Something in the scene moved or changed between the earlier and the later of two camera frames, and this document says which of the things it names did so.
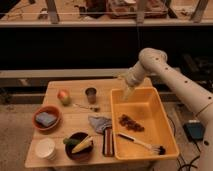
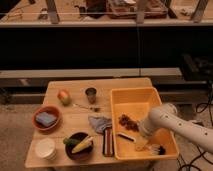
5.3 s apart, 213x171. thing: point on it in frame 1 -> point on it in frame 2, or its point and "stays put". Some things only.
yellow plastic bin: x=141 y=125 stays put
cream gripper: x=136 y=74 -> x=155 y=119
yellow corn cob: x=87 y=142 stays put
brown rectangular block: x=108 y=142 stays put
